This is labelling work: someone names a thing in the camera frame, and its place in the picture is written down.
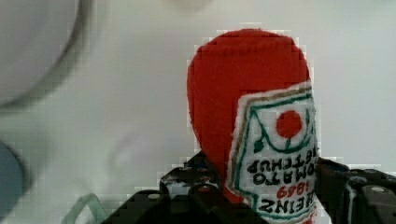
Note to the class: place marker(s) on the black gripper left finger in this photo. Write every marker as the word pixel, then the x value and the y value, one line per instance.
pixel 189 194

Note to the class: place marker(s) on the lilac round plate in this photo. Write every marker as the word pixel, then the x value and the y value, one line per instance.
pixel 35 36

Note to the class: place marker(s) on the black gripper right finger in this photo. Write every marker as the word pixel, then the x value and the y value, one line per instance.
pixel 355 196

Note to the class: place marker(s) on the red plush ketchup bottle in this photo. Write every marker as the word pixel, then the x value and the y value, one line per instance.
pixel 252 111

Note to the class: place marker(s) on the blue bowl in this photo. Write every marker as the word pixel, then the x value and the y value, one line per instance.
pixel 13 180

